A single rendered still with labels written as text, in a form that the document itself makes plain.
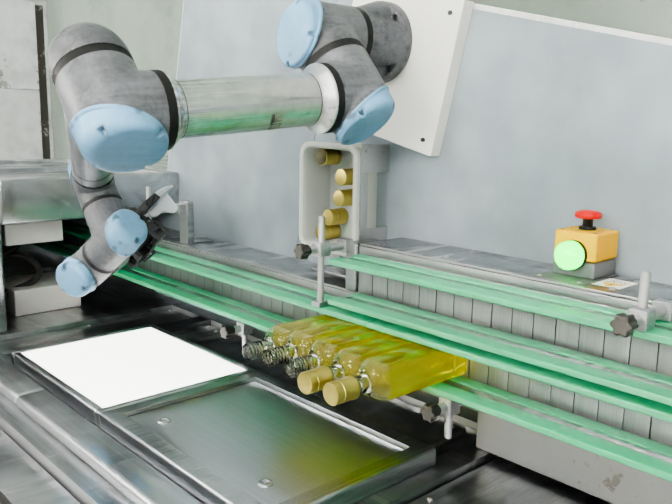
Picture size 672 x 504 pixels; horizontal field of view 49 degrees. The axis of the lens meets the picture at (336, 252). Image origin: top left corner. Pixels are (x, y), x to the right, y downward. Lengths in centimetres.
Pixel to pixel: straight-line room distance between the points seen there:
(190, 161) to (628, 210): 125
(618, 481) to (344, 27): 83
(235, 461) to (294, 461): 9
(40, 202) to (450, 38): 110
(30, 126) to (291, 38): 367
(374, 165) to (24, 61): 364
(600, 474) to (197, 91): 80
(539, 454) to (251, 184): 99
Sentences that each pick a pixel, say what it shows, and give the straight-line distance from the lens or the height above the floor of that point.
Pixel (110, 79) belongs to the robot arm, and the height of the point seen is 138.
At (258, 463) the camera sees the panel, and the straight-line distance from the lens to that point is 115.
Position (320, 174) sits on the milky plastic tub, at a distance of 157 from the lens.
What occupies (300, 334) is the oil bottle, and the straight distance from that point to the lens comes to 123.
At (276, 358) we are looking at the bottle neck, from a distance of 119.
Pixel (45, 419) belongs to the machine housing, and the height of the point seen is 139.
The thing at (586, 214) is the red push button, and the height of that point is 81.
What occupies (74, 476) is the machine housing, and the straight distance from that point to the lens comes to 122.
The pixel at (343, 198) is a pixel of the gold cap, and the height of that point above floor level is 81.
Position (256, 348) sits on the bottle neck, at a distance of 124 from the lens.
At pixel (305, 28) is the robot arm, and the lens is 129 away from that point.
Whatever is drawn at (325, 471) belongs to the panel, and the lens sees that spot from 113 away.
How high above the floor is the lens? 183
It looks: 42 degrees down
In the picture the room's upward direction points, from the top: 98 degrees counter-clockwise
